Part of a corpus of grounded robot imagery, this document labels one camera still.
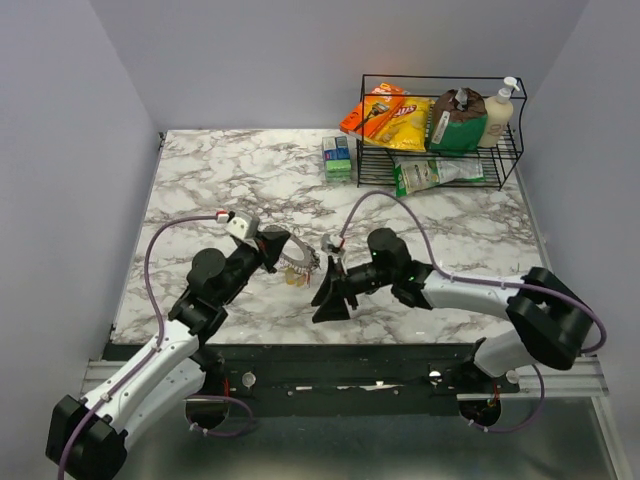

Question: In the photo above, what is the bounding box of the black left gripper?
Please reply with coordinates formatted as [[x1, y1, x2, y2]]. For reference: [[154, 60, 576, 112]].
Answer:
[[216, 230, 290, 305]]

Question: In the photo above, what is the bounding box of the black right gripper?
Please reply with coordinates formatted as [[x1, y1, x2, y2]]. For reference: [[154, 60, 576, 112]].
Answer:
[[312, 254, 396, 323]]

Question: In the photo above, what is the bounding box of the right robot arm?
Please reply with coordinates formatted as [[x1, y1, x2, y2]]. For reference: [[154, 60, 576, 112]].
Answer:
[[311, 228, 593, 392]]

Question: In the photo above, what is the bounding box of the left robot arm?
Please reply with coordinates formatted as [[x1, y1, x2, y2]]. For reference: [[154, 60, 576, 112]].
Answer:
[[45, 229, 290, 479]]

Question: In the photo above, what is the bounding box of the yellow key tag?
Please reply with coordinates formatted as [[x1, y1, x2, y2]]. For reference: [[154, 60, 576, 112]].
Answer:
[[284, 267, 308, 287]]

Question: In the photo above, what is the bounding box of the green sponge pack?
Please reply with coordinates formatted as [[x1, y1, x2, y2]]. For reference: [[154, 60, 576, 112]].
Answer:
[[322, 136, 352, 182]]

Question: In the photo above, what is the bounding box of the green white snack bag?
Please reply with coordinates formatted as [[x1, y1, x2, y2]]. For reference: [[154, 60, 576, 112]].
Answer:
[[392, 156, 485, 197]]

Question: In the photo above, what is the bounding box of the orange razor package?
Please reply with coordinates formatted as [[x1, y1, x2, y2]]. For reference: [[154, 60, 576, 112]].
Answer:
[[339, 82, 408, 146]]

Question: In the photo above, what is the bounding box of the yellow chips bag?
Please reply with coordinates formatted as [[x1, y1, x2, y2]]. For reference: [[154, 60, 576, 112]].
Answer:
[[371, 97, 433, 152]]

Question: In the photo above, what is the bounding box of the brown green coffee bag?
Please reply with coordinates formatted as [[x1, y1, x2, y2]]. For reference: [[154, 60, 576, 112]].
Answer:
[[428, 87, 487, 156]]

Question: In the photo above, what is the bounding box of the cream lotion pump bottle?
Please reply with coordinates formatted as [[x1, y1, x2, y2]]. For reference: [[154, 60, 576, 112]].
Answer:
[[478, 76, 521, 148]]

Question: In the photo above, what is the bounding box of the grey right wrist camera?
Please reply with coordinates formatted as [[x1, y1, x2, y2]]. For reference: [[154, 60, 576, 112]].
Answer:
[[321, 233, 345, 256]]

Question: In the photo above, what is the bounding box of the black mounting base rail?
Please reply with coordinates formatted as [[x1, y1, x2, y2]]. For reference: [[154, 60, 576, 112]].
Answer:
[[135, 344, 539, 424]]

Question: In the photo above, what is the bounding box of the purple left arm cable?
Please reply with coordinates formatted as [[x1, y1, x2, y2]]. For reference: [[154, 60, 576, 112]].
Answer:
[[57, 213, 256, 480]]

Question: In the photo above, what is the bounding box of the black wire rack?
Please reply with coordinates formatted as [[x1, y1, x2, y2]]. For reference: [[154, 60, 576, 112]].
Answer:
[[347, 74, 527, 195]]

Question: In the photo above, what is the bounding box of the aluminium frame rail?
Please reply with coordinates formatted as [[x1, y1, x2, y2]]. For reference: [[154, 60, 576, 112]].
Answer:
[[80, 356, 609, 399]]

